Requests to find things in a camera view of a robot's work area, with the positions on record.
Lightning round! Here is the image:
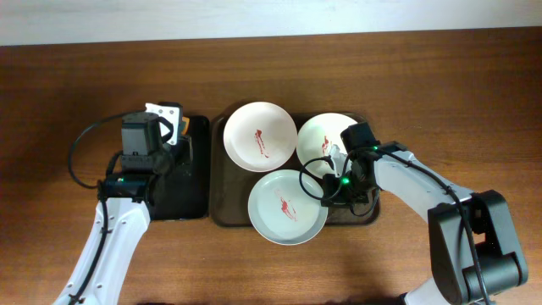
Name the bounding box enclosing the left black cable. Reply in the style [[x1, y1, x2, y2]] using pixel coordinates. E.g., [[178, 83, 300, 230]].
[[67, 109, 147, 191]]

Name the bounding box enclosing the white plate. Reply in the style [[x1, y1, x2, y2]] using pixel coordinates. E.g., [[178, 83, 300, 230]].
[[223, 102, 298, 172], [296, 113, 357, 165]]

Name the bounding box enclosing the black cable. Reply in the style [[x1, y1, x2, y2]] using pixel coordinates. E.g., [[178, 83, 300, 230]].
[[67, 109, 147, 191], [298, 155, 348, 201]]

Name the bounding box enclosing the pale blue plate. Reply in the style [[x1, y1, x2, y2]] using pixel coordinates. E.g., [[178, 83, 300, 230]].
[[247, 169, 329, 246]]

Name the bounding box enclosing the right black cable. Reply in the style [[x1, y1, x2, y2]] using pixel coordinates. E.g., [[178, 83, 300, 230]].
[[298, 155, 348, 201]]

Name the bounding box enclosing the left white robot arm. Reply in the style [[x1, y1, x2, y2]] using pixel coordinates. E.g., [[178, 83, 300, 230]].
[[55, 136, 210, 304]]

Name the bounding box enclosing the orange green sponge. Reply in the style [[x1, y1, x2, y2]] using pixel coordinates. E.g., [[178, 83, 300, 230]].
[[180, 116, 190, 135]]

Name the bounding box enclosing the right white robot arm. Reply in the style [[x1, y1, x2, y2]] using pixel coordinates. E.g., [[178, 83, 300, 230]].
[[323, 141, 528, 304]]

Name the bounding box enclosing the small black tray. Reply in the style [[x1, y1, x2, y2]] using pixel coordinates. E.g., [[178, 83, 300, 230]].
[[149, 115, 211, 221]]

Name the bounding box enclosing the brown plastic serving tray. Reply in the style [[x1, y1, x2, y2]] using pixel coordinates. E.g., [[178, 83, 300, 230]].
[[209, 114, 380, 228]]

